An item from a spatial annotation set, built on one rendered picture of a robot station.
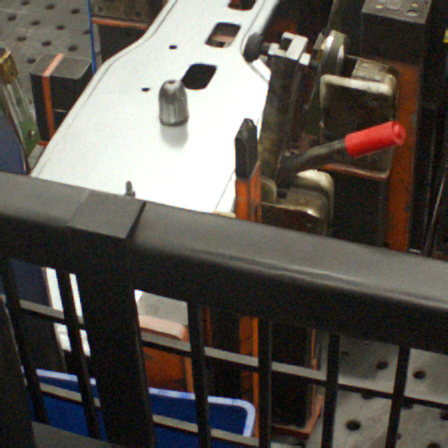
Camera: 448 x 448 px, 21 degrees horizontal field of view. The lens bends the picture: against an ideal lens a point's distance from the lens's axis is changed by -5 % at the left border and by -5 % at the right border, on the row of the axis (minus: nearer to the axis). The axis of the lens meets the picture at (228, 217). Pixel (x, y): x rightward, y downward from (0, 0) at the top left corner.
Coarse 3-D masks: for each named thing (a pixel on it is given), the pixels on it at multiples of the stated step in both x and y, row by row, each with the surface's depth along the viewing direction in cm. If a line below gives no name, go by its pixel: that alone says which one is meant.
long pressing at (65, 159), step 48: (192, 0) 150; (288, 0) 151; (144, 48) 142; (192, 48) 142; (240, 48) 142; (96, 96) 136; (144, 96) 136; (192, 96) 135; (240, 96) 135; (48, 144) 131; (96, 144) 130; (144, 144) 130; (192, 144) 129; (144, 192) 124; (192, 192) 124
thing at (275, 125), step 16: (256, 32) 106; (256, 48) 106; (272, 48) 106; (288, 48) 107; (304, 48) 106; (272, 64) 105; (288, 64) 105; (304, 64) 105; (272, 80) 107; (288, 80) 106; (272, 96) 108; (288, 96) 107; (272, 112) 109; (288, 112) 109; (272, 128) 110; (288, 128) 113; (272, 144) 112; (272, 160) 113; (272, 176) 114
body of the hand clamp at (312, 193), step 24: (288, 192) 117; (312, 192) 116; (264, 216) 116; (288, 216) 115; (312, 216) 114; (288, 336) 127; (312, 336) 129; (288, 360) 131; (312, 360) 133; (288, 384) 132; (312, 384) 134; (288, 408) 135; (312, 408) 138; (288, 432) 138
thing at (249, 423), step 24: (72, 384) 87; (48, 408) 89; (72, 408) 89; (168, 408) 86; (192, 408) 86; (216, 408) 85; (240, 408) 85; (72, 432) 91; (168, 432) 88; (240, 432) 87
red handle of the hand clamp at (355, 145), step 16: (384, 128) 108; (400, 128) 108; (336, 144) 111; (352, 144) 110; (368, 144) 109; (384, 144) 108; (400, 144) 108; (288, 160) 114; (304, 160) 113; (320, 160) 112; (336, 160) 112; (288, 176) 115
